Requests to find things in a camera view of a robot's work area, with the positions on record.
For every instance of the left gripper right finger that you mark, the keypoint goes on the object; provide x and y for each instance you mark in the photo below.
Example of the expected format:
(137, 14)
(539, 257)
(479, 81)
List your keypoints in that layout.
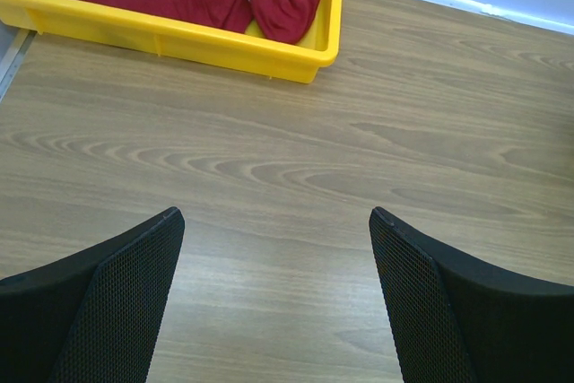
(457, 318)

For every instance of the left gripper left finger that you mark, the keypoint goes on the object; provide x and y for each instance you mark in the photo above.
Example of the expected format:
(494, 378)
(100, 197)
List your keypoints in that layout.
(94, 316)

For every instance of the yellow plastic bin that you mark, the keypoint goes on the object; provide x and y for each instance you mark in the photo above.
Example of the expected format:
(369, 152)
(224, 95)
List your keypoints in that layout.
(248, 52)

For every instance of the left side aluminium rail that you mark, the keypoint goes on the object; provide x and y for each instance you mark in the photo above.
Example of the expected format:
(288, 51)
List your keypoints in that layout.
(15, 43)

